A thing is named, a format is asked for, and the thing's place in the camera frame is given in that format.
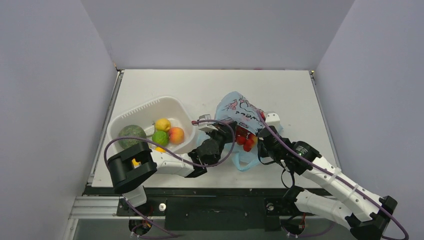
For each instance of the left aluminium table rail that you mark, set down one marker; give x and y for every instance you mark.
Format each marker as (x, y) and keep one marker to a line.
(110, 107)

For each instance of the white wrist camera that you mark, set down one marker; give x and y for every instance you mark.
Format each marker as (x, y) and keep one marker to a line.
(204, 123)
(272, 119)

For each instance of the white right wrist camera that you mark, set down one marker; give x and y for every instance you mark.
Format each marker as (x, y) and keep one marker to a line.
(272, 119)

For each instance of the green fake lime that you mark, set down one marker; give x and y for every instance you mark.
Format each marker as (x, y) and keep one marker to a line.
(160, 137)

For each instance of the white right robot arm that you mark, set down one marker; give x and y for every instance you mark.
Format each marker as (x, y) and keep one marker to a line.
(362, 212)

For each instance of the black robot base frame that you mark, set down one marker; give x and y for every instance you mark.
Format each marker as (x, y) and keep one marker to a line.
(219, 209)

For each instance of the yellow fake mango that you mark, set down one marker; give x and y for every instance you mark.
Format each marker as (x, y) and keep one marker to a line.
(161, 150)

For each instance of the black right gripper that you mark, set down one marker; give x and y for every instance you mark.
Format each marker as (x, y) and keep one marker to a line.
(263, 133)

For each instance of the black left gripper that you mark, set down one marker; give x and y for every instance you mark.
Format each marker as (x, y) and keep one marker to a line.
(223, 131)

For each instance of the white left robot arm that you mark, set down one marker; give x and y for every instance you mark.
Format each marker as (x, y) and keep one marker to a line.
(131, 167)

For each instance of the yellow fake lemon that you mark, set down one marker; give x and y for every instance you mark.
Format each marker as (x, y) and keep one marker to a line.
(162, 124)

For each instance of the light blue printed plastic bag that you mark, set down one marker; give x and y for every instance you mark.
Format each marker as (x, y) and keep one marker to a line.
(234, 107)

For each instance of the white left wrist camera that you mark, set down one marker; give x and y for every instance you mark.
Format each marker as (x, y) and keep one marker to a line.
(204, 123)

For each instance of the aluminium table edge rail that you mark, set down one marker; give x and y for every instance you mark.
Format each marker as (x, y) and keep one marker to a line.
(328, 130)

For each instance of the orange fake peach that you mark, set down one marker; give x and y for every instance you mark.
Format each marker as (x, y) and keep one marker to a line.
(176, 135)

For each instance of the white plastic basket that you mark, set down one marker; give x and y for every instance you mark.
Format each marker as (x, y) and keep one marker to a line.
(144, 116)

